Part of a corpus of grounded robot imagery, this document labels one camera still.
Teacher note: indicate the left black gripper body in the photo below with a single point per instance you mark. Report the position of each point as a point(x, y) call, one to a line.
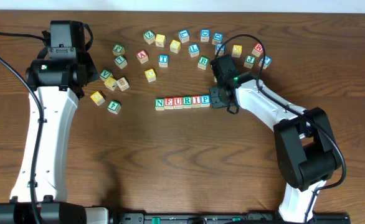
point(91, 70)

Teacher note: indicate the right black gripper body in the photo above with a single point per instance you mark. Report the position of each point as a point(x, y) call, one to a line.
point(217, 97)

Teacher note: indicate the blue P block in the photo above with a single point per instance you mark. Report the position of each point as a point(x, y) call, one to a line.
point(205, 101)

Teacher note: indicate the red I block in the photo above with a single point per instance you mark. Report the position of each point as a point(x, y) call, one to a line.
point(196, 101)

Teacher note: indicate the green R block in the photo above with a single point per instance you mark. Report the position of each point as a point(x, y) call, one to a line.
point(187, 102)

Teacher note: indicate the red U block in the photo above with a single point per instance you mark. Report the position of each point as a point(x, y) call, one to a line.
point(178, 102)

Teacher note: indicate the red E block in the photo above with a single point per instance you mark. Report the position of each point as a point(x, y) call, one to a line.
point(168, 104)

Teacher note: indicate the green N block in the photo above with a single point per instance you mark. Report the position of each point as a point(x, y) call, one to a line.
point(159, 104)

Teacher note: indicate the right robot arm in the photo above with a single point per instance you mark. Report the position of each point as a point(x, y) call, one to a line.
point(306, 150)

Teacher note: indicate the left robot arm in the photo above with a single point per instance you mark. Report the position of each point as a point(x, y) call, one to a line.
point(40, 193)

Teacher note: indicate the green V block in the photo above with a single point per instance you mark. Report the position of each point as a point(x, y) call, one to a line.
point(105, 74)

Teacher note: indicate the green B block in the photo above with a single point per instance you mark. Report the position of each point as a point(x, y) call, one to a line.
point(203, 62)

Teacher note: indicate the green J block right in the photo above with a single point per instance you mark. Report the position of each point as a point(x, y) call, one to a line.
point(249, 61)

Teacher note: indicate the green j block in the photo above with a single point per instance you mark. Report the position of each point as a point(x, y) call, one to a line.
point(249, 61)
point(118, 50)

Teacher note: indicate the yellow G block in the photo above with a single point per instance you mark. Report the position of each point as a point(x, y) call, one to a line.
point(98, 98)

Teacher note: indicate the blue 5 block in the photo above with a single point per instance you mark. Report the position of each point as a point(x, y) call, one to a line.
point(220, 49)

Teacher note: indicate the yellow K block left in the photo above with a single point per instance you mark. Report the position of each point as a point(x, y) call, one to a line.
point(111, 83)

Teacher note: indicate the yellow k block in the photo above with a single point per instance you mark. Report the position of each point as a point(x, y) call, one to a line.
point(236, 51)
point(111, 83)

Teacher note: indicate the yellow K block right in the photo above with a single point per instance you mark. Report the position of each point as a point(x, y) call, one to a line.
point(236, 51)

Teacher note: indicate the green 7 block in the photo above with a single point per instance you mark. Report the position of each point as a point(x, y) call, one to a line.
point(120, 62)

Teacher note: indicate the green J block left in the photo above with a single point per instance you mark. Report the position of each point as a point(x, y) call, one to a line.
point(118, 50)

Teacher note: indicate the blue 2 block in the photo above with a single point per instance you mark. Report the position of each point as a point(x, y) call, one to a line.
point(265, 62)

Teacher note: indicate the blue L block middle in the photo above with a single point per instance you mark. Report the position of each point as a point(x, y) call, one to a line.
point(194, 50)

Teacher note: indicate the blue l block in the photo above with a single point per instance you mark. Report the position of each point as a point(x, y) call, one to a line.
point(184, 36)
point(194, 50)

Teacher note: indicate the red M block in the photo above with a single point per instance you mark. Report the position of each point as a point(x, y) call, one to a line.
point(257, 50)

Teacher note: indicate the plain pineapple block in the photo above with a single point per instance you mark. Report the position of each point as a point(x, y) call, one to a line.
point(123, 84)

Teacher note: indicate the blue D block right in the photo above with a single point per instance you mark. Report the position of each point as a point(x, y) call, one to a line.
point(217, 38)

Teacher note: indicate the blue d block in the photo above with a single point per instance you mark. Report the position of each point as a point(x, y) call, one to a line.
point(205, 35)
point(217, 38)

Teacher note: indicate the green 4 block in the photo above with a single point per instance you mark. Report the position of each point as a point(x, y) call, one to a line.
point(114, 107)

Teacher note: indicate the blue D block left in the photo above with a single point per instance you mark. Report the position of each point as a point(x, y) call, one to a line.
point(205, 35)

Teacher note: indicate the yellow Q block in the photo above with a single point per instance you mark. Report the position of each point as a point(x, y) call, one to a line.
point(175, 46)

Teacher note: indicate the blue T block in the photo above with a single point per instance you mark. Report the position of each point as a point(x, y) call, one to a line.
point(163, 60)

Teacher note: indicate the blue L block top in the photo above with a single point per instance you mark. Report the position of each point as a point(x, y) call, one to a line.
point(184, 36)

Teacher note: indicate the red A block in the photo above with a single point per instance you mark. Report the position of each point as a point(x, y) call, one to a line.
point(142, 56)

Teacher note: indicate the yellow O block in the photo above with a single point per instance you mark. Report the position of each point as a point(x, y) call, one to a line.
point(150, 75)

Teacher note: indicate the yellow block top row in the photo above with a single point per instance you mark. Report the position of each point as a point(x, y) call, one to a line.
point(160, 40)

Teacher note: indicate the green Z block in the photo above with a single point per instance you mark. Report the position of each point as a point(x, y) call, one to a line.
point(149, 37)

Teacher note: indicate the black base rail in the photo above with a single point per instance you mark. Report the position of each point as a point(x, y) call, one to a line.
point(253, 217)

